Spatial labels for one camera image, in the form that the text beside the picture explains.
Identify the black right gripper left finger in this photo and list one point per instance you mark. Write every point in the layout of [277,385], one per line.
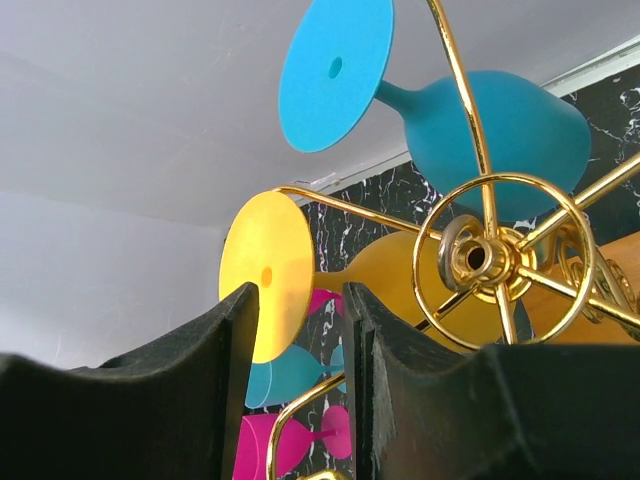
[170,409]

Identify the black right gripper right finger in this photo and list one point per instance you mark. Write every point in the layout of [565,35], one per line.
[421,411]

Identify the pink wine glass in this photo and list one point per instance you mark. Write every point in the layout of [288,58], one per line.
[320,297]
[294,444]

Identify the blue wine glass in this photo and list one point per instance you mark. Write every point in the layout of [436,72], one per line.
[334,71]
[286,378]

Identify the yellow wine glass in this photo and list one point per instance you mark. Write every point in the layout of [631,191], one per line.
[270,245]

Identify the gold wire glass rack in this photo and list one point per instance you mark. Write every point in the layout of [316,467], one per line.
[504,258]

